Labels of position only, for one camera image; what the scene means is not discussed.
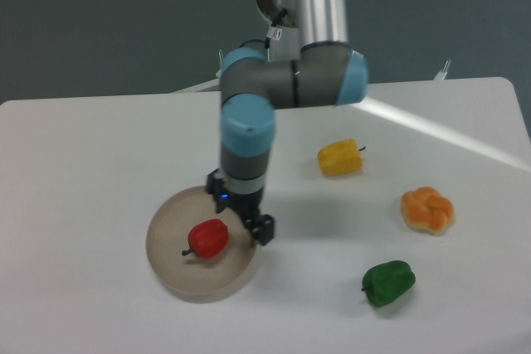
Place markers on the orange knotted bread roll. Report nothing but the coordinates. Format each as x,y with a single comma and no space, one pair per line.
426,210

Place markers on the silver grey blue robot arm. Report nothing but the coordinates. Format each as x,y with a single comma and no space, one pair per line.
327,72

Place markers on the beige round plate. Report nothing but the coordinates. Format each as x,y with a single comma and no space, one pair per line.
191,278

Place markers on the red toy bell pepper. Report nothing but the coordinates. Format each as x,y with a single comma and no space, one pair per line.
207,239

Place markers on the green toy bell pepper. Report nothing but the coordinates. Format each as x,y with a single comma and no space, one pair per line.
385,283

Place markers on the yellow toy bell pepper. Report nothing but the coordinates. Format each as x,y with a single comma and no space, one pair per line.
340,158

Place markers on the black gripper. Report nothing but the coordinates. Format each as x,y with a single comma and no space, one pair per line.
244,198

